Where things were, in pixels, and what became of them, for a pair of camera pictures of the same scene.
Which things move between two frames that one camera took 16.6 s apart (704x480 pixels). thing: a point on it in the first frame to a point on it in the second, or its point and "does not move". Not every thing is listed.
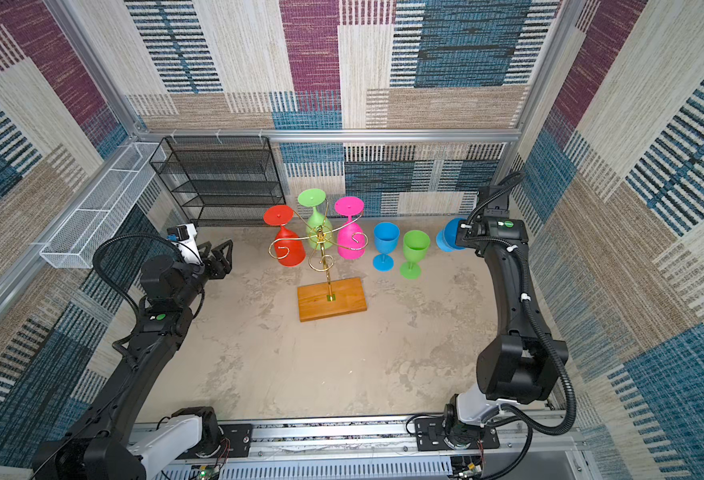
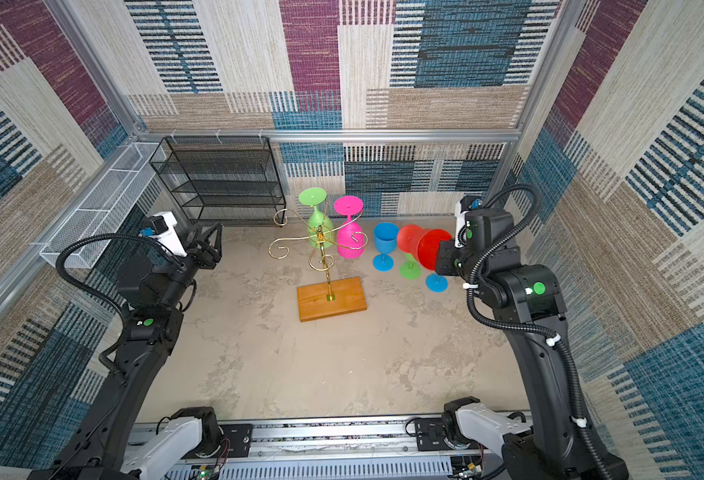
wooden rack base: [330, 299] does not move
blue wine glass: [386, 236] does not move
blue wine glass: [446, 236] to [436, 283]
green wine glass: [319, 232] does not move
